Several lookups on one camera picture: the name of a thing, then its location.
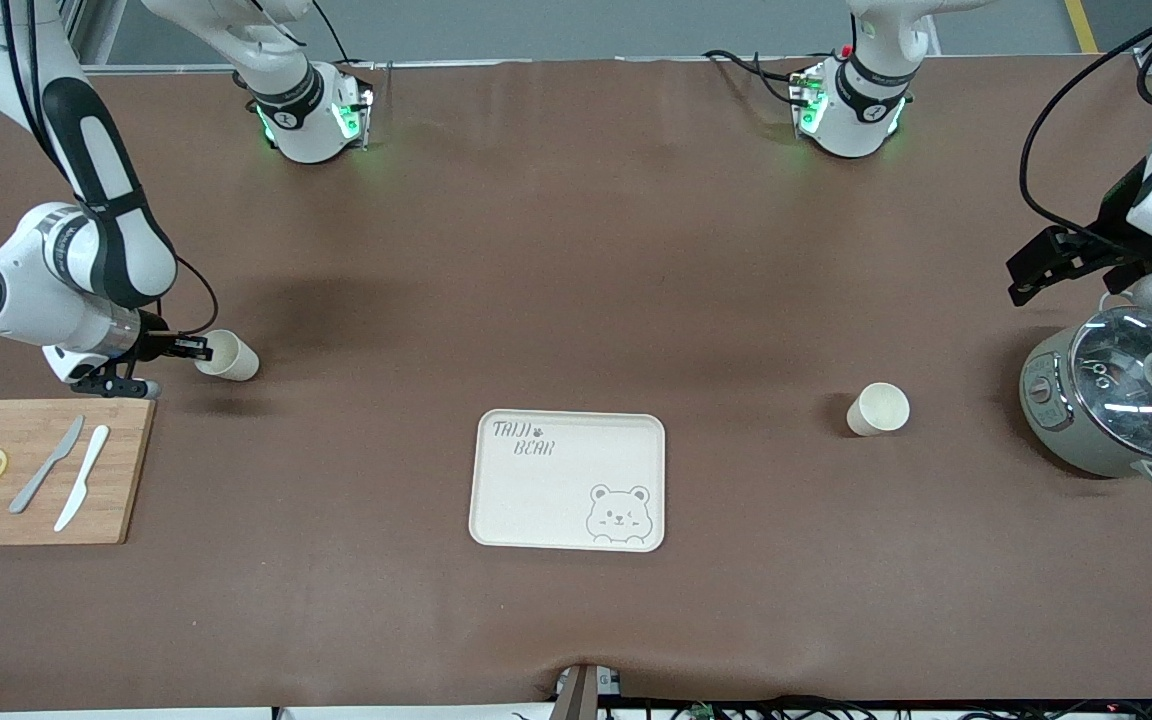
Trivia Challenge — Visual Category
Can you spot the white plastic cup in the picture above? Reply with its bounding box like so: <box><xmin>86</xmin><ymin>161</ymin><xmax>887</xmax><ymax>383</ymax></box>
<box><xmin>194</xmin><ymin>329</ymin><xmax>261</xmax><ymax>383</ymax></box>
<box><xmin>845</xmin><ymin>382</ymin><xmax>911</xmax><ymax>438</ymax></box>

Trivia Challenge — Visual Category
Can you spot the glass pot lid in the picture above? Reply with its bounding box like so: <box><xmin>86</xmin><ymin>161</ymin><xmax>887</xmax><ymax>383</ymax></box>
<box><xmin>1069</xmin><ymin>306</ymin><xmax>1152</xmax><ymax>461</ymax></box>

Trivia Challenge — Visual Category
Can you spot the wooden cutting board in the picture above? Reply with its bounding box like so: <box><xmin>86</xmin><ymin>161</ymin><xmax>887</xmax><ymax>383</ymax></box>
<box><xmin>0</xmin><ymin>398</ymin><xmax>157</xmax><ymax>547</ymax></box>

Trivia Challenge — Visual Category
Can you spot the white plastic knife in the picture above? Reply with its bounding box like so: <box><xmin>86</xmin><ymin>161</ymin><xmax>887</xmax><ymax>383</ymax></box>
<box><xmin>53</xmin><ymin>425</ymin><xmax>111</xmax><ymax>533</ymax></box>

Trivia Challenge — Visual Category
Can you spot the grey-green electric cooking pot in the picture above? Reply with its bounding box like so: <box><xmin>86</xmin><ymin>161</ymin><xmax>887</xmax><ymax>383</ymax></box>
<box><xmin>1019</xmin><ymin>290</ymin><xmax>1152</xmax><ymax>489</ymax></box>

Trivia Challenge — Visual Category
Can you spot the grey plastic knife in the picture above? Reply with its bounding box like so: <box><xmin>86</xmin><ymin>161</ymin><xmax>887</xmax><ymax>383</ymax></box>
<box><xmin>8</xmin><ymin>415</ymin><xmax>86</xmax><ymax>515</ymax></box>

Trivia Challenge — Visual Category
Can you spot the cream bear print tray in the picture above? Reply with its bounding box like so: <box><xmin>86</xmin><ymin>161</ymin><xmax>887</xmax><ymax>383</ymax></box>
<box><xmin>468</xmin><ymin>409</ymin><xmax>667</xmax><ymax>553</ymax></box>

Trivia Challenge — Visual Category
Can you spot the brown table mat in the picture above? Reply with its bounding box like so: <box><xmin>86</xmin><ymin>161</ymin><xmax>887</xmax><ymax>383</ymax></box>
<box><xmin>0</xmin><ymin>55</ymin><xmax>1152</xmax><ymax>713</ymax></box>

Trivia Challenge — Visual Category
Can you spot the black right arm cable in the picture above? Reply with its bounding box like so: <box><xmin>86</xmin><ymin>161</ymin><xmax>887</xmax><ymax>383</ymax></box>
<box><xmin>0</xmin><ymin>0</ymin><xmax>221</xmax><ymax>341</ymax></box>

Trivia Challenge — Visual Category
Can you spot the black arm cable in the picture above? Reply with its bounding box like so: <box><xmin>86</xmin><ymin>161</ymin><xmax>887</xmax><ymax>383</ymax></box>
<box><xmin>0</xmin><ymin>0</ymin><xmax>221</xmax><ymax>341</ymax></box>
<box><xmin>1019</xmin><ymin>5</ymin><xmax>1152</xmax><ymax>251</ymax></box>

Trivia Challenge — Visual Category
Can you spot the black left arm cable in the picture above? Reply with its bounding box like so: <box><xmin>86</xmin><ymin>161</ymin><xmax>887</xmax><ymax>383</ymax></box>
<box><xmin>1019</xmin><ymin>5</ymin><xmax>1152</xmax><ymax>251</ymax></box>

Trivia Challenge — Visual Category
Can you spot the black base cable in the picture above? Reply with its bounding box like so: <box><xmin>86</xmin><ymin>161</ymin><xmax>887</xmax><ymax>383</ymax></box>
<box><xmin>751</xmin><ymin>55</ymin><xmax>809</xmax><ymax>107</ymax></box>
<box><xmin>310</xmin><ymin>0</ymin><xmax>355</xmax><ymax>69</ymax></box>
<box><xmin>702</xmin><ymin>48</ymin><xmax>817</xmax><ymax>83</ymax></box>

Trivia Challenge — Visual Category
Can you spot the grey metal bracket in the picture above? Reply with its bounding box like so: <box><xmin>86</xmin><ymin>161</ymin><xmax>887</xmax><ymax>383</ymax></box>
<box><xmin>554</xmin><ymin>665</ymin><xmax>623</xmax><ymax>720</ymax></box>

